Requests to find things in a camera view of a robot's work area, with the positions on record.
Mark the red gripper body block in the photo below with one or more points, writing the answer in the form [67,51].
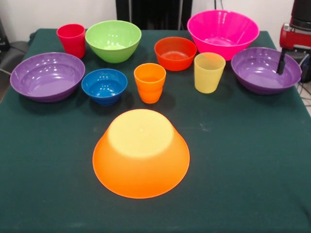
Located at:
[296,40]

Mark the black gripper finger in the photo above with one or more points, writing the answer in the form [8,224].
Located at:
[281,63]

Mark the purple plastic bowl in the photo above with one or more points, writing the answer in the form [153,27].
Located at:
[260,72]
[46,77]

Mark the orange plastic cup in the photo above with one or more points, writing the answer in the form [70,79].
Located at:
[150,85]

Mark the large yellow-orange plastic bowl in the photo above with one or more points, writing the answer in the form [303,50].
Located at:
[141,157]

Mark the blue plastic bowl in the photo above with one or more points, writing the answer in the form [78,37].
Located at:
[104,87]

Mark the black floor stand base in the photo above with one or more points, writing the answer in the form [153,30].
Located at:
[14,51]
[295,57]

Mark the large pink plastic bowl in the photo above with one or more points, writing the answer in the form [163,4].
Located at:
[218,31]

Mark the yellow plastic cup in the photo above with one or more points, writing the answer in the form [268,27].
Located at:
[209,75]

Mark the dark green table cloth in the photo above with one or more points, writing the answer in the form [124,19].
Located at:
[243,157]

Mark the red-orange plastic bowl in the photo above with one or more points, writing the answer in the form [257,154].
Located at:
[175,54]

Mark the green plastic bowl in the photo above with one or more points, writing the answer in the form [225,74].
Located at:
[113,41]

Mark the red plastic cup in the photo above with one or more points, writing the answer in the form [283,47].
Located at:
[71,41]

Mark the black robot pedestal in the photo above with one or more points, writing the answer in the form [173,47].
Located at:
[155,14]

